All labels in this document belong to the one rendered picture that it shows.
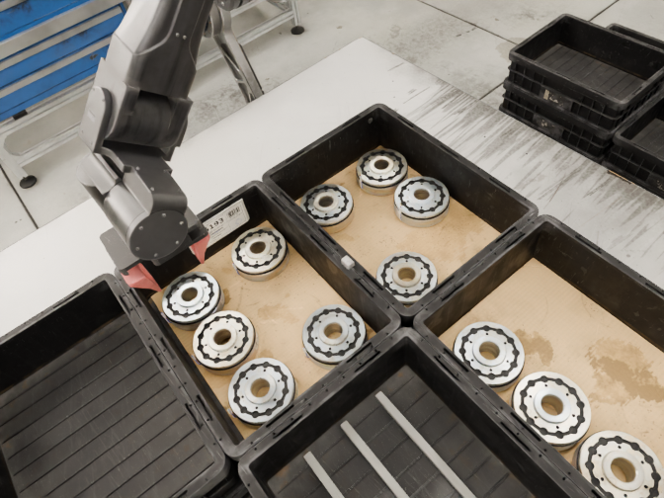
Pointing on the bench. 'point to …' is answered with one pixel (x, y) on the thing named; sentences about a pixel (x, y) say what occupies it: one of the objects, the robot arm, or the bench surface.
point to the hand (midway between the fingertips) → (178, 271)
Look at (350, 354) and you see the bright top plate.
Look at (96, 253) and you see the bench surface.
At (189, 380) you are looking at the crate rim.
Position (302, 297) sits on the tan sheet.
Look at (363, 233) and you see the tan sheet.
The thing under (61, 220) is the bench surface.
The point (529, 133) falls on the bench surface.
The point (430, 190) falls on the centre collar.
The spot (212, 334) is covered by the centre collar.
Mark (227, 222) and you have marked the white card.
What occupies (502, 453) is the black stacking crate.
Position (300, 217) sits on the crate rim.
